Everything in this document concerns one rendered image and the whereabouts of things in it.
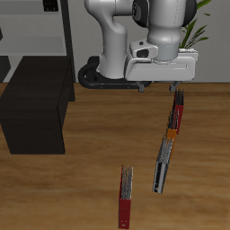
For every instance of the flat black base plate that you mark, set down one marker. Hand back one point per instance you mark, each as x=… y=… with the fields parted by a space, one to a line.
x=86 y=78

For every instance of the large red book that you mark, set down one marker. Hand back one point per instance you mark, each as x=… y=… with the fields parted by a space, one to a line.
x=125 y=206

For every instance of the dark brown desk caddy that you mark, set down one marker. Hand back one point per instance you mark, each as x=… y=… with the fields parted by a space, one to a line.
x=36 y=101

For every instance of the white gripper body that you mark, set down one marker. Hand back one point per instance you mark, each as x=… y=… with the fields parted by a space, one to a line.
x=161 y=70

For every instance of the orange book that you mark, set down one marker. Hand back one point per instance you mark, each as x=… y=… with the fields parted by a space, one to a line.
x=171 y=132

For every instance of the small red book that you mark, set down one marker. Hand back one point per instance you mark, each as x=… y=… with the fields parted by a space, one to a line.
x=179 y=112

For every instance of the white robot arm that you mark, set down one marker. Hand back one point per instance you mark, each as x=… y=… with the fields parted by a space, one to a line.
x=115 y=36

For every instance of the green pot plant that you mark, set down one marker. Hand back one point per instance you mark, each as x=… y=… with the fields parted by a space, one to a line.
x=193 y=33

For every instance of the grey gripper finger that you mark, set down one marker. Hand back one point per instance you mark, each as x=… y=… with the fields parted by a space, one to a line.
x=174 y=86
x=141 y=86

